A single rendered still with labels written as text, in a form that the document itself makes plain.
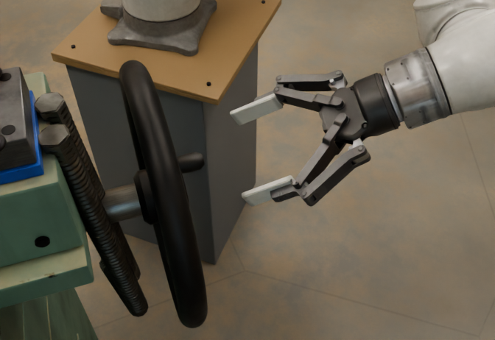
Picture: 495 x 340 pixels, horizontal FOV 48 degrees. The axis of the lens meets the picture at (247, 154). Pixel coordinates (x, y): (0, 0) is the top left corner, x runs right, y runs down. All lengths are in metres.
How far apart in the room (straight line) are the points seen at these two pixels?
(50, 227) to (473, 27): 0.50
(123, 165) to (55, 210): 0.86
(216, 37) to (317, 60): 0.99
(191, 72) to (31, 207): 0.64
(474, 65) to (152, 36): 0.64
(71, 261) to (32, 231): 0.05
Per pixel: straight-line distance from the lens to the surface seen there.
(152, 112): 0.50
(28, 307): 0.72
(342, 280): 1.50
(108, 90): 1.16
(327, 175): 0.68
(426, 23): 0.82
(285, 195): 0.70
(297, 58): 2.09
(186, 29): 1.12
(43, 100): 0.50
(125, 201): 0.60
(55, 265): 0.52
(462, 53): 0.69
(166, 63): 1.09
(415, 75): 0.69
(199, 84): 1.03
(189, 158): 0.72
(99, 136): 1.29
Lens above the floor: 1.29
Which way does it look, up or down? 48 degrees down
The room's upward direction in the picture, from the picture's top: straight up
